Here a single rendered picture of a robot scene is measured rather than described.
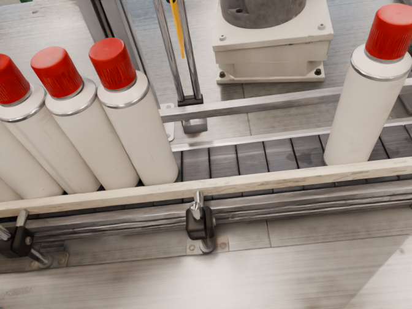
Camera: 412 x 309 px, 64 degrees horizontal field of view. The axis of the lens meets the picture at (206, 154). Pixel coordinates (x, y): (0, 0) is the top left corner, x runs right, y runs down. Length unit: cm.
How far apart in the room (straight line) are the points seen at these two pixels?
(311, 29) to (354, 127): 25
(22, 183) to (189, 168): 20
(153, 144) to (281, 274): 20
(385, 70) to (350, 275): 21
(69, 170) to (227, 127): 26
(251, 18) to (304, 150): 25
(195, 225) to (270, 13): 37
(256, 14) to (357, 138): 29
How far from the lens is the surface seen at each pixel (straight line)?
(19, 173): 43
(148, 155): 38
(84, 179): 44
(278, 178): 40
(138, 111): 33
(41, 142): 38
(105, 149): 38
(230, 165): 45
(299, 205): 44
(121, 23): 44
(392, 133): 51
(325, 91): 42
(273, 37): 58
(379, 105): 36
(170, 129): 57
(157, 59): 72
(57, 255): 51
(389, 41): 32
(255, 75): 62
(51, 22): 96
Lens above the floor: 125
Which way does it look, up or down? 53 degrees down
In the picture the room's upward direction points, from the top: 11 degrees counter-clockwise
